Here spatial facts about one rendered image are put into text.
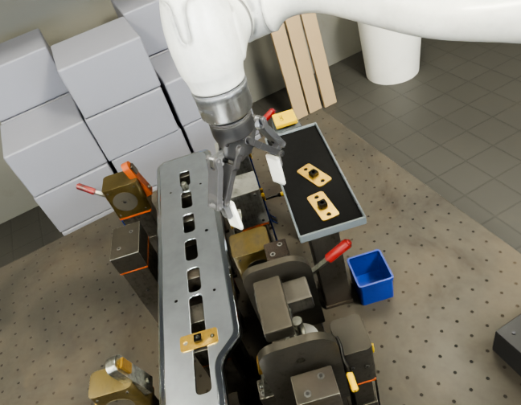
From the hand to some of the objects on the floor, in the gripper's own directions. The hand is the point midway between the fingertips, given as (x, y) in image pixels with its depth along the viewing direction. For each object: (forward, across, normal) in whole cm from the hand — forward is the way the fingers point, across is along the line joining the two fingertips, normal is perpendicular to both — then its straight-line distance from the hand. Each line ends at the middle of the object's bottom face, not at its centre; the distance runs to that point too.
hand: (257, 199), depth 90 cm
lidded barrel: (+125, -244, -105) cm, 294 cm away
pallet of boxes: (+124, -64, -169) cm, 219 cm away
